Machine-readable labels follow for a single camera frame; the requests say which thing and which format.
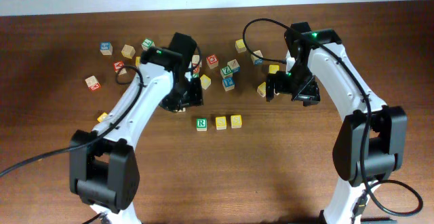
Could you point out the green Z block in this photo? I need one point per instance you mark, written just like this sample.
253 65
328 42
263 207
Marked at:
226 72

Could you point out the plain wooden block upper left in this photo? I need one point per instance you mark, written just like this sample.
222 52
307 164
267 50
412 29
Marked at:
128 51

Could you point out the wooden block blue side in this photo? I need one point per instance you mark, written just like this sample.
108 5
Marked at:
234 65

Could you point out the yellow C block centre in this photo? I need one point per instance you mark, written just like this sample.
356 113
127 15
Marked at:
205 82

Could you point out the blue number block far left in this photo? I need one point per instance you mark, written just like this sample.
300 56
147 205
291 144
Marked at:
106 48

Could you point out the red Y block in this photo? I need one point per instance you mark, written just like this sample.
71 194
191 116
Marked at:
118 67

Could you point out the green L block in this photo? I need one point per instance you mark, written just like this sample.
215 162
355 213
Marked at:
147 43

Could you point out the wooden block red side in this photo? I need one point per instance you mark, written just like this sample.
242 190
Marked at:
92 83

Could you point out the yellow block top centre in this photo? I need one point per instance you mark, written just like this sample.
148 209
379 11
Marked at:
240 46

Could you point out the red A block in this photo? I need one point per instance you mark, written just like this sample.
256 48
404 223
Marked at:
196 70

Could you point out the wooden block blue bottom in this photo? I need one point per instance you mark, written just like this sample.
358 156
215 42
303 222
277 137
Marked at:
257 57

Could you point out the yellow block right upper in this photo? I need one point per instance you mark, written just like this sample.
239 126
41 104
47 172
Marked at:
273 68

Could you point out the yellow O block lower left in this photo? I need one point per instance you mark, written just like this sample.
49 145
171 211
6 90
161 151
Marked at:
102 117

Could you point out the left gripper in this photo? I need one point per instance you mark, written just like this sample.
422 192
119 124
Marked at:
198 100

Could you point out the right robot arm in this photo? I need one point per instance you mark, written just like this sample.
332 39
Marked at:
371 140

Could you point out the yellow block upper left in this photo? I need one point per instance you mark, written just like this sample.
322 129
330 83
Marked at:
137 62

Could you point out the plain I wooden block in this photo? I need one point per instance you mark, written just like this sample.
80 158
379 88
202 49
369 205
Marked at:
195 59

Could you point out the blue P block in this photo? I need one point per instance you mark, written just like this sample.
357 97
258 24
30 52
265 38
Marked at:
228 84

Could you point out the yellow S block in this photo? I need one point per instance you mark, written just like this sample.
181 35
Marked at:
221 123
236 121

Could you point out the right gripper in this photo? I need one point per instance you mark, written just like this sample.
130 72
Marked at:
309 94

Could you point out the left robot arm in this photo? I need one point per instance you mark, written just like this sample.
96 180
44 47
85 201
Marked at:
103 170

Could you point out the green R block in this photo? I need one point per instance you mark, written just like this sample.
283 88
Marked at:
201 124

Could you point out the red Q block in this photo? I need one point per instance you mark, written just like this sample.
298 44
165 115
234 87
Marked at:
212 61

